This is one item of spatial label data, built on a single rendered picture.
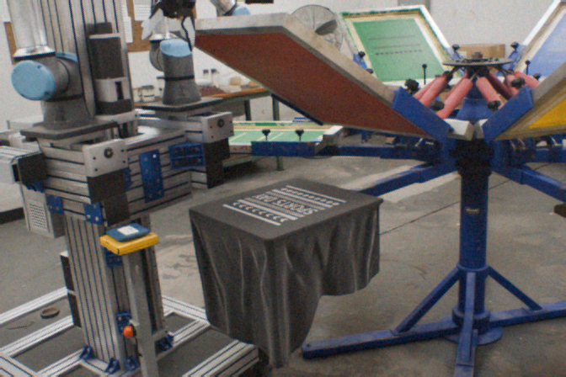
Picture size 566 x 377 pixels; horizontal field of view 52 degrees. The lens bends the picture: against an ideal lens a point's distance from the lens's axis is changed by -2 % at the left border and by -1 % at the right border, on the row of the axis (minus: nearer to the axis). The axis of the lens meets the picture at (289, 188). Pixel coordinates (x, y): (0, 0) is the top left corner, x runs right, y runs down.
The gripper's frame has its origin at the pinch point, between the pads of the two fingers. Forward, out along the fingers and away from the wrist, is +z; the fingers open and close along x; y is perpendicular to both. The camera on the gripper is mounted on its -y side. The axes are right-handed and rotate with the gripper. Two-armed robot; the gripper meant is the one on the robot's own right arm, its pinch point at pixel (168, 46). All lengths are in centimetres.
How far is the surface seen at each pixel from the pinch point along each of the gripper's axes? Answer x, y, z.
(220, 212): -31, 9, 47
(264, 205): -44, 3, 43
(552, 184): -127, -52, 21
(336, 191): -69, -4, 35
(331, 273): -56, -21, 59
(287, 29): -16.5, -29.0, -7.5
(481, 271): -172, -6, 68
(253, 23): -14.6, -16.9, -9.2
